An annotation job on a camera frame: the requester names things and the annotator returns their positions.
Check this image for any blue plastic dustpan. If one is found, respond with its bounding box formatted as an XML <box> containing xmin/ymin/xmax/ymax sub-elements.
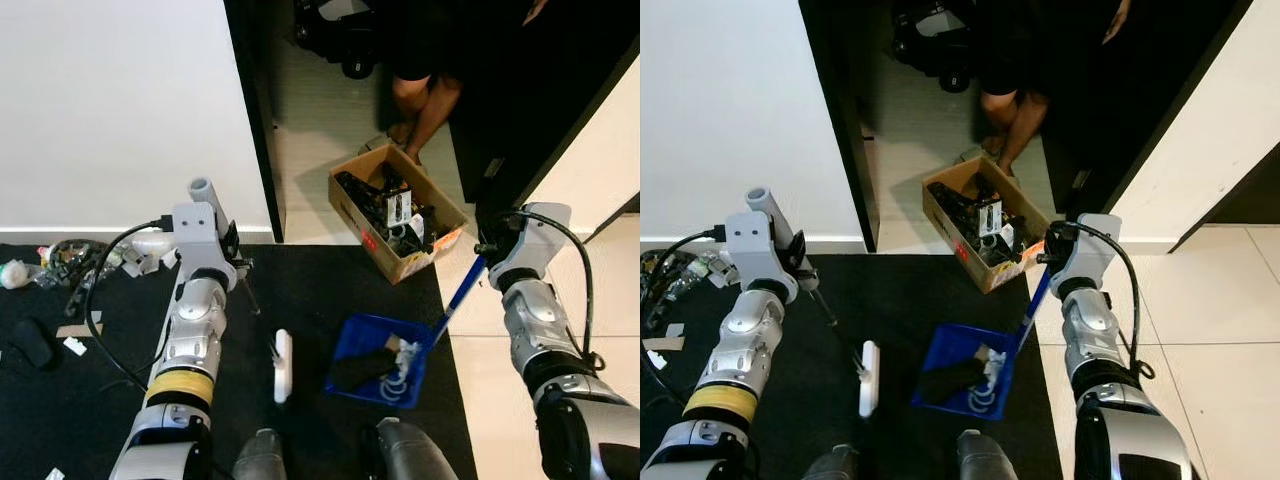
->
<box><xmin>325</xmin><ymin>255</ymin><xmax>491</xmax><ymax>409</ymax></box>
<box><xmin>912</xmin><ymin>262</ymin><xmax>1057</xmax><ymax>421</ymax></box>

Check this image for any white hand brush black handle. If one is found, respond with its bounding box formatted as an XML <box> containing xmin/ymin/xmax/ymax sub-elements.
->
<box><xmin>805</xmin><ymin>288</ymin><xmax>882</xmax><ymax>419</ymax></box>
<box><xmin>238</xmin><ymin>268</ymin><xmax>295</xmax><ymax>405</ymax></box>

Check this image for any clear plastic wrapped gadget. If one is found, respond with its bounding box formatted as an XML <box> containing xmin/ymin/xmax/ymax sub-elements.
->
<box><xmin>977</xmin><ymin>198</ymin><xmax>1007</xmax><ymax>243</ymax></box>
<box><xmin>385</xmin><ymin>190</ymin><xmax>417</xmax><ymax>243</ymax></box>

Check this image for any brown cardboard box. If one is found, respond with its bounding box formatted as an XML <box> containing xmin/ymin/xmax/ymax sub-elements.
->
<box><xmin>328</xmin><ymin>143</ymin><xmax>469</xmax><ymax>287</ymax></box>
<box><xmin>922</xmin><ymin>155</ymin><xmax>1057</xmax><ymax>295</ymax></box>

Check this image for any white plastic hook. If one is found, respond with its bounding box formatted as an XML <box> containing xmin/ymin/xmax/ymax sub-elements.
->
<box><xmin>968</xmin><ymin>345</ymin><xmax>1009</xmax><ymax>413</ymax></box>
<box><xmin>383</xmin><ymin>340</ymin><xmax>428</xmax><ymax>403</ymax></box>

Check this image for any black door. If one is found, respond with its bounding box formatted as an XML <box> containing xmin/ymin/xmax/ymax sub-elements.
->
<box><xmin>448</xmin><ymin>0</ymin><xmax>641</xmax><ymax>241</ymax></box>
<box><xmin>1058</xmin><ymin>0</ymin><xmax>1257</xmax><ymax>223</ymax></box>

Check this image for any grey left robot leg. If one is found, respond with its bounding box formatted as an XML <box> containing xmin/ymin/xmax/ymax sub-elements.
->
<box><xmin>233</xmin><ymin>428</ymin><xmax>289</xmax><ymax>480</ymax></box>
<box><xmin>800</xmin><ymin>445</ymin><xmax>864</xmax><ymax>480</ymax></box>

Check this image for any grey robot leg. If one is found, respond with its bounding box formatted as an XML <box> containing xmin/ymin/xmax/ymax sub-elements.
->
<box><xmin>955</xmin><ymin>430</ymin><xmax>1023</xmax><ymax>480</ymax></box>
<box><xmin>233</xmin><ymin>428</ymin><xmax>289</xmax><ymax>480</ymax></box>
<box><xmin>360</xmin><ymin>418</ymin><xmax>457</xmax><ymax>480</ymax></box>
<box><xmin>800</xmin><ymin>445</ymin><xmax>864</xmax><ymax>480</ymax></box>

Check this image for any grey right robot leg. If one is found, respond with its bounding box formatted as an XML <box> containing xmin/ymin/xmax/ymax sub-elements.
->
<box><xmin>360</xmin><ymin>418</ymin><xmax>457</xmax><ymax>480</ymax></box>
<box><xmin>955</xmin><ymin>430</ymin><xmax>1023</xmax><ymax>480</ymax></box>

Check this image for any black wheeled chair base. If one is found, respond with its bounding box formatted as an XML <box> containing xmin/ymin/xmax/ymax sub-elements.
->
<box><xmin>890</xmin><ymin>0</ymin><xmax>978</xmax><ymax>95</ymax></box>
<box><xmin>293</xmin><ymin>0</ymin><xmax>383</xmax><ymax>81</ymax></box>

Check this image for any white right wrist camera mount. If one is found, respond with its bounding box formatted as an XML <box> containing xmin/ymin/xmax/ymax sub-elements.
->
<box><xmin>490</xmin><ymin>203</ymin><xmax>574</xmax><ymax>293</ymax></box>
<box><xmin>1052</xmin><ymin>213</ymin><xmax>1124</xmax><ymax>299</ymax></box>

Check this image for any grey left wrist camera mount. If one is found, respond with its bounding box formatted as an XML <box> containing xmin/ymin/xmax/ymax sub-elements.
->
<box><xmin>172</xmin><ymin>178</ymin><xmax>241</xmax><ymax>293</ymax></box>
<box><xmin>727</xmin><ymin>186</ymin><xmax>801</xmax><ymax>305</ymax></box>

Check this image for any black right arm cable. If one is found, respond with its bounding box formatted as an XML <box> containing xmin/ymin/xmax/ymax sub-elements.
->
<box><xmin>1072</xmin><ymin>220</ymin><xmax>1158</xmax><ymax>381</ymax></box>
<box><xmin>503</xmin><ymin>208</ymin><xmax>608</xmax><ymax>373</ymax></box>

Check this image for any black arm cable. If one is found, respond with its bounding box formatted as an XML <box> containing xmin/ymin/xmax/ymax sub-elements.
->
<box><xmin>85</xmin><ymin>217</ymin><xmax>177</xmax><ymax>393</ymax></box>
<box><xmin>642</xmin><ymin>228</ymin><xmax>731</xmax><ymax>406</ymax></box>
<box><xmin>1072</xmin><ymin>220</ymin><xmax>1158</xmax><ymax>381</ymax></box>
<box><xmin>503</xmin><ymin>208</ymin><xmax>608</xmax><ymax>373</ymax></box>

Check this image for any black door frame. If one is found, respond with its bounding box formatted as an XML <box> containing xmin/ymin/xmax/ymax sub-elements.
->
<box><xmin>798</xmin><ymin>0</ymin><xmax>883</xmax><ymax>253</ymax></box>
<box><xmin>224</xmin><ymin>0</ymin><xmax>288</xmax><ymax>245</ymax></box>

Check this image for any black plastic chain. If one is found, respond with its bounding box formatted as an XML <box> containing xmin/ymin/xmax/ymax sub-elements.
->
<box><xmin>645</xmin><ymin>250</ymin><xmax>703</xmax><ymax>313</ymax></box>
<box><xmin>38</xmin><ymin>240</ymin><xmax>113</xmax><ymax>313</ymax></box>

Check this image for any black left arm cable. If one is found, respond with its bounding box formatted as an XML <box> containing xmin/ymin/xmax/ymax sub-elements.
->
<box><xmin>642</xmin><ymin>228</ymin><xmax>731</xmax><ymax>406</ymax></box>
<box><xmin>85</xmin><ymin>217</ymin><xmax>177</xmax><ymax>393</ymax></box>

